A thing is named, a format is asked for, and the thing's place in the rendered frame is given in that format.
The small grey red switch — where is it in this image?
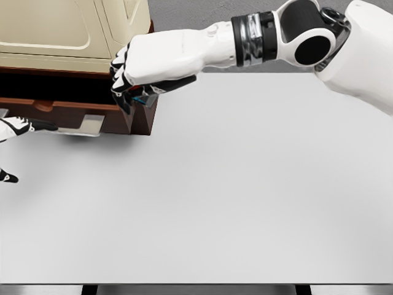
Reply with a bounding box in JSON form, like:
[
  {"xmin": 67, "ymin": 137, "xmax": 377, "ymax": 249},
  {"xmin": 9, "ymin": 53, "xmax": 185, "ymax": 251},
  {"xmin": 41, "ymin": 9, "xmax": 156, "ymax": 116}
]
[{"xmin": 128, "ymin": 85, "xmax": 159, "ymax": 109}]

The cream and brown cabinet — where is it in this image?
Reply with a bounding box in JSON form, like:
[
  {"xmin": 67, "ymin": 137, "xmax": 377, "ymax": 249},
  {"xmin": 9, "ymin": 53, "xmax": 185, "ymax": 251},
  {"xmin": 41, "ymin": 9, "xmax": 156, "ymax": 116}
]
[{"xmin": 0, "ymin": 0, "xmax": 160, "ymax": 136}]

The brown drawer with silver handle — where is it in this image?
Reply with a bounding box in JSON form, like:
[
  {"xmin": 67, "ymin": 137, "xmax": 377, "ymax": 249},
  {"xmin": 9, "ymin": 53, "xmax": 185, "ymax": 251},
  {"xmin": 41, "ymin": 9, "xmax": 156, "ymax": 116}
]
[{"xmin": 0, "ymin": 97, "xmax": 133, "ymax": 138}]

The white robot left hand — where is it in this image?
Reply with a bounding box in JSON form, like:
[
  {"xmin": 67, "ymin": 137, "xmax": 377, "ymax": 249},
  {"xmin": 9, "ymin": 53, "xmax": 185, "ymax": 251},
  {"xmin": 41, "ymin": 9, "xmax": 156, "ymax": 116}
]
[{"xmin": 0, "ymin": 116, "xmax": 58, "ymax": 184}]

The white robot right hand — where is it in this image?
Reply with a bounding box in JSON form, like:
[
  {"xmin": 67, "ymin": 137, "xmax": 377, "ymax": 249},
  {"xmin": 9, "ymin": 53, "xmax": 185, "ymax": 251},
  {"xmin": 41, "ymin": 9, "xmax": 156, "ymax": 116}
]
[{"xmin": 109, "ymin": 27, "xmax": 206, "ymax": 116}]

